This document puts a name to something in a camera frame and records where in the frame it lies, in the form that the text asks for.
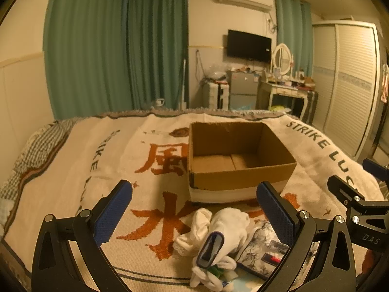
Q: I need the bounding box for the grey small refrigerator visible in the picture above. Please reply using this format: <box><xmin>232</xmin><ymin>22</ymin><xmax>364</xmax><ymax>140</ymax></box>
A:
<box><xmin>228</xmin><ymin>71</ymin><xmax>258</xmax><ymax>110</ymax></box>

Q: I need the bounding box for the black wall television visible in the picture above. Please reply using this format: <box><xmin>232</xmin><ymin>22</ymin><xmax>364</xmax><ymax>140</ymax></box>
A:
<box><xmin>226</xmin><ymin>30</ymin><xmax>272</xmax><ymax>63</ymax></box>

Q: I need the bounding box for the white oval vanity mirror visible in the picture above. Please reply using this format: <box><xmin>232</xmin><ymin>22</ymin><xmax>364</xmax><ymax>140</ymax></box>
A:
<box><xmin>271</xmin><ymin>43</ymin><xmax>293</xmax><ymax>76</ymax></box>

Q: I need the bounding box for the floral patterned soft pack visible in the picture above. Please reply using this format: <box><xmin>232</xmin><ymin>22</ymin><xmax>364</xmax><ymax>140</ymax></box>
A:
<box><xmin>234</xmin><ymin>218</ymin><xmax>305</xmax><ymax>282</ymax></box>

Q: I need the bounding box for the green curtain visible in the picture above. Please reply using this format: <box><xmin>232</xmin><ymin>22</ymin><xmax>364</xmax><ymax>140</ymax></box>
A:
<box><xmin>275</xmin><ymin>0</ymin><xmax>313</xmax><ymax>76</ymax></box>
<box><xmin>44</xmin><ymin>0</ymin><xmax>189</xmax><ymax>119</ymax></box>

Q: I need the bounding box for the green curtain left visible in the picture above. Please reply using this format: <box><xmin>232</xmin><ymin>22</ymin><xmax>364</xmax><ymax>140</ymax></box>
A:
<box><xmin>44</xmin><ymin>0</ymin><xmax>189</xmax><ymax>119</ymax></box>

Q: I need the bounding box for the green curtain right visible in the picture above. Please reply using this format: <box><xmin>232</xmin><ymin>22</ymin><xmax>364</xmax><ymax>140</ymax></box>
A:
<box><xmin>275</xmin><ymin>0</ymin><xmax>313</xmax><ymax>76</ymax></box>

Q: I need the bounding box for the white cloth bundle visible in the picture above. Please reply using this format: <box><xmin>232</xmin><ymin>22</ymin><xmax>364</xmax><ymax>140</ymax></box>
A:
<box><xmin>189</xmin><ymin>256</ymin><xmax>238</xmax><ymax>291</ymax></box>

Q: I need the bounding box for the white sock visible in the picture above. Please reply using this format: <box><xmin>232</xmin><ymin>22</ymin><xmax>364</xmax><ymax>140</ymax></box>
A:
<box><xmin>195</xmin><ymin>208</ymin><xmax>251</xmax><ymax>270</ymax></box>

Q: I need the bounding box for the white dressing table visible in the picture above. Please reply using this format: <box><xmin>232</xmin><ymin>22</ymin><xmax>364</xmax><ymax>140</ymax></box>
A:
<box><xmin>256</xmin><ymin>81</ymin><xmax>318</xmax><ymax>124</ymax></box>

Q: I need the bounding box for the white louvered wardrobe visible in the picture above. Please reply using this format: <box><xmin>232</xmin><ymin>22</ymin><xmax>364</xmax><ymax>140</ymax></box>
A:
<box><xmin>312</xmin><ymin>20</ymin><xmax>381</xmax><ymax>159</ymax></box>

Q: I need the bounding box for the light blue tissue pack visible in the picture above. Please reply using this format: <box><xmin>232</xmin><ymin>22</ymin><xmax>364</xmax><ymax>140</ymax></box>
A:
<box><xmin>223</xmin><ymin>272</ymin><xmax>264</xmax><ymax>292</ymax></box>

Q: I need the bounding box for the open cardboard box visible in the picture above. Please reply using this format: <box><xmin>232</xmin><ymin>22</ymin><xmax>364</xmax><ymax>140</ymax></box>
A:
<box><xmin>187</xmin><ymin>122</ymin><xmax>297</xmax><ymax>204</ymax></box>

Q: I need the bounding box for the checkered grey bedsheet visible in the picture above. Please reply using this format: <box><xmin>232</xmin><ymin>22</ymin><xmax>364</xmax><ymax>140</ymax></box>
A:
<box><xmin>1</xmin><ymin>117</ymin><xmax>82</xmax><ymax>237</ymax></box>

